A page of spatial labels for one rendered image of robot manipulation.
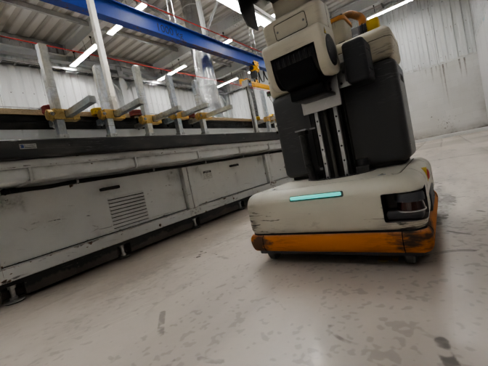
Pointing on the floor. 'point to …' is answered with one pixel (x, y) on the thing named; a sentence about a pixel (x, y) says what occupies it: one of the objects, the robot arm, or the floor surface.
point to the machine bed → (116, 203)
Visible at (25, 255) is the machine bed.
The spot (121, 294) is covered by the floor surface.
